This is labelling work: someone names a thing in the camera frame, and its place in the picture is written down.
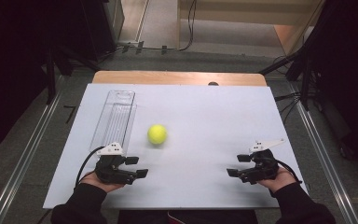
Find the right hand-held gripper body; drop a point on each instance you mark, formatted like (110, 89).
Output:
(262, 169)

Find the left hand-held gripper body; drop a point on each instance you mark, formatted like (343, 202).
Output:
(112, 169)

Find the yellow tennis ball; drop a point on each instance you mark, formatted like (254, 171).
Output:
(157, 134)

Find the clear plastic container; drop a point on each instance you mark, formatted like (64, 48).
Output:
(115, 118)

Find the person's right hand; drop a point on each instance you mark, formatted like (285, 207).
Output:
(279, 182)

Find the person's left hand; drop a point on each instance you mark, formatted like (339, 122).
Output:
(90, 179)

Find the person's dark torso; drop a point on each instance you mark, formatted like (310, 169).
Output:
(143, 217)

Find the white board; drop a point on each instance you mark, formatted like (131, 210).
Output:
(205, 124)

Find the wooden table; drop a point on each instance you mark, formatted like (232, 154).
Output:
(167, 77)

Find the black metal stand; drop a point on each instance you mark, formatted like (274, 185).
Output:
(51, 77)
(304, 77)

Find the black curtain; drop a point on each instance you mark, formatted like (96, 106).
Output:
(348, 77)
(9, 62)

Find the black cabinet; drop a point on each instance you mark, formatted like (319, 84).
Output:
(87, 25)

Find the light wooden furniture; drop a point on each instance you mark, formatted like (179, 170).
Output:
(245, 12)

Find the aluminium floor rail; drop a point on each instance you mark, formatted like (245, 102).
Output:
(24, 165)
(324, 165)

